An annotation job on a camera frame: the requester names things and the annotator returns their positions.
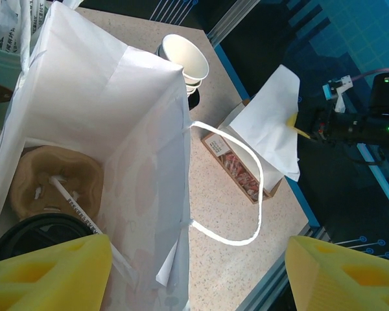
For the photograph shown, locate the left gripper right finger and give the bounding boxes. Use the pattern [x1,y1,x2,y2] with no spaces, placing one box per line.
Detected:
[287,235,389,311]

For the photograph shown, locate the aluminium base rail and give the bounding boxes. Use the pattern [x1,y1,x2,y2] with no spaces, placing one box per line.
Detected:
[235,223,328,311]

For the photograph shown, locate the white paper straw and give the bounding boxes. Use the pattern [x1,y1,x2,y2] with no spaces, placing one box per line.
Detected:
[48,176,139,286]
[30,0,49,36]
[18,0,33,71]

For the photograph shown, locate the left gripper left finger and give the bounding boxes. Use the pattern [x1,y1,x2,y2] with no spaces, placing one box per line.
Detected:
[0,235,113,311]

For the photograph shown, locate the white printed plastic bag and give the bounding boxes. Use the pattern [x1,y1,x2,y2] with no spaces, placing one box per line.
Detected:
[0,0,22,56]

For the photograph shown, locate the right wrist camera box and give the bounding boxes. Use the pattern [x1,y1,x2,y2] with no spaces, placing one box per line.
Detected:
[322,75,354,114]

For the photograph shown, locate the white red printed paper bag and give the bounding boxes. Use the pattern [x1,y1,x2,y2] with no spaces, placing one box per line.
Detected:
[0,0,265,311]

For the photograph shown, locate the pale green straw holder mug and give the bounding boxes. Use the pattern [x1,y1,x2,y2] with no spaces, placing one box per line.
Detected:
[0,43,23,87]

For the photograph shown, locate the brown cardboard napkin box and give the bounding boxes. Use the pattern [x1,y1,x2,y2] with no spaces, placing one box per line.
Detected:
[200,99,283,205]

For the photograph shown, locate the aluminium frame post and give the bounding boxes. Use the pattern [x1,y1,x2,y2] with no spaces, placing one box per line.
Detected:
[206,0,261,43]

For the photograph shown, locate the black plastic cup lid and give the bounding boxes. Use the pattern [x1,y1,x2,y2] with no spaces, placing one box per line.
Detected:
[0,213,100,265]
[187,87,202,111]

